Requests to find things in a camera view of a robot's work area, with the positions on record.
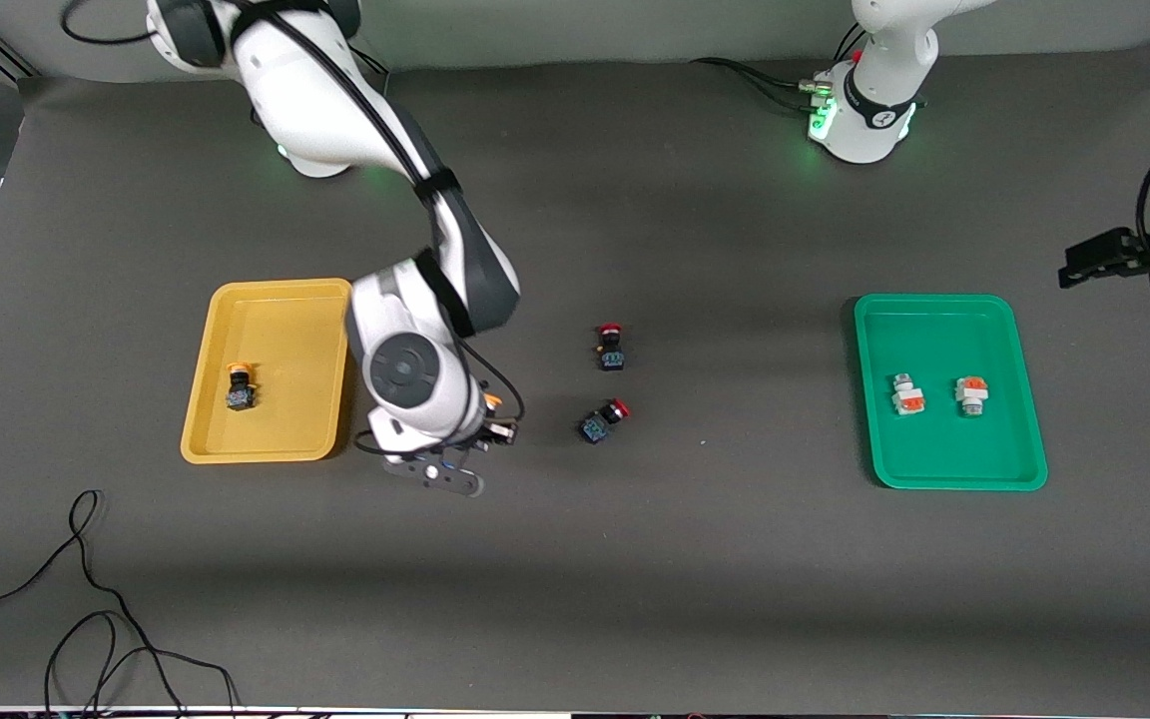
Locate black base cables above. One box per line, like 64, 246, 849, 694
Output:
690, 57, 831, 113
350, 40, 392, 101

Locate black left base cables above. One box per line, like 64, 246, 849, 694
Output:
690, 57, 831, 113

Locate thin black loose cable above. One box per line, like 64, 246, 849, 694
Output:
0, 489, 242, 719

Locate black right base cables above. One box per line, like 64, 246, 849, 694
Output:
350, 40, 392, 101

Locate green plastic tray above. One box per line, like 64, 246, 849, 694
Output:
854, 294, 1049, 492

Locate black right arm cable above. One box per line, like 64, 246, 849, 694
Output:
61, 0, 526, 460

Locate dark grey table mat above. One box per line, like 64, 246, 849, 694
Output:
0, 35, 1150, 712

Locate yellow plastic tray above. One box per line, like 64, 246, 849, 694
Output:
180, 278, 355, 465

